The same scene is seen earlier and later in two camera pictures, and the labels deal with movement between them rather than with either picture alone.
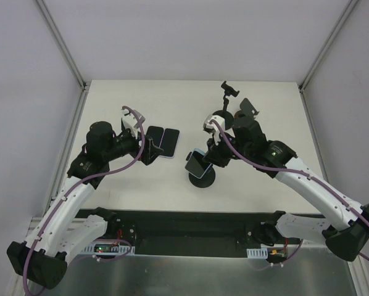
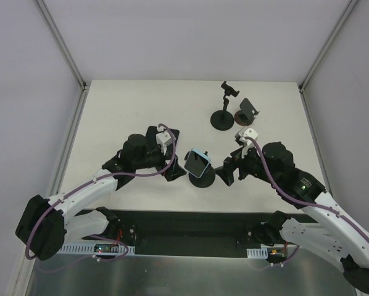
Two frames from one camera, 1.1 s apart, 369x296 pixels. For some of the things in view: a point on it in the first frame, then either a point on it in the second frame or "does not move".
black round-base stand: x=205 y=180 does not move
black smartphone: x=155 y=133 does not move
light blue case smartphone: x=197 y=165 does not move
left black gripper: x=145 y=149 to x=168 y=166
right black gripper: x=217 y=153 to x=234 y=166
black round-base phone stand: x=228 y=115 does not move
